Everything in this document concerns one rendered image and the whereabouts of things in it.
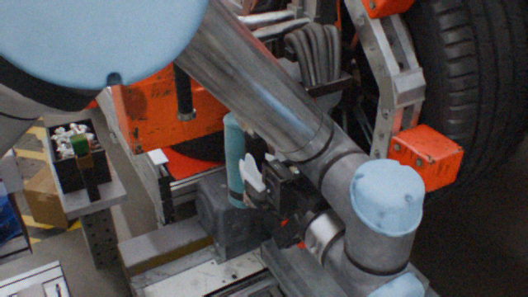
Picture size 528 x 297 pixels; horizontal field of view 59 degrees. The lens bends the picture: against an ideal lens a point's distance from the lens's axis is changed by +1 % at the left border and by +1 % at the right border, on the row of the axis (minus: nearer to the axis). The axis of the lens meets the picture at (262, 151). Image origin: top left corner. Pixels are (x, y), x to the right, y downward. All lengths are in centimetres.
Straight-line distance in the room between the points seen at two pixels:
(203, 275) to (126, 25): 141
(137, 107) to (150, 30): 107
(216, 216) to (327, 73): 75
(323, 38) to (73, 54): 55
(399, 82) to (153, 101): 75
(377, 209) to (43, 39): 35
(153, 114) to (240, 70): 90
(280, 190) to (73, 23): 47
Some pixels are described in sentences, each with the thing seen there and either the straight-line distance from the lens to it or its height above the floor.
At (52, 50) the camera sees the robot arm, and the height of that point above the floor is 122.
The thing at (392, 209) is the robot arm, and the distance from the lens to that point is 48.
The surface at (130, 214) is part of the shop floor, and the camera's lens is 199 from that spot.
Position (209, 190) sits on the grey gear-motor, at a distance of 141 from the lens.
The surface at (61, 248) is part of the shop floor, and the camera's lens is 194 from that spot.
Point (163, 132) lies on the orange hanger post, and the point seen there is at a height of 58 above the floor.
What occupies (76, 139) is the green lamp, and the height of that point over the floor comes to 66.
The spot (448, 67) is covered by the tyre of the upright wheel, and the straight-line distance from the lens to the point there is 80.
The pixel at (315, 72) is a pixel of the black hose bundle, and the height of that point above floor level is 99.
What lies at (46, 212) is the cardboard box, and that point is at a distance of 200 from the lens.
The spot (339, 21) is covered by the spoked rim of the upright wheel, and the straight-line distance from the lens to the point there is 103.
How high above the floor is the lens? 131
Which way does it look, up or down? 35 degrees down
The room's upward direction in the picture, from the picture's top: straight up
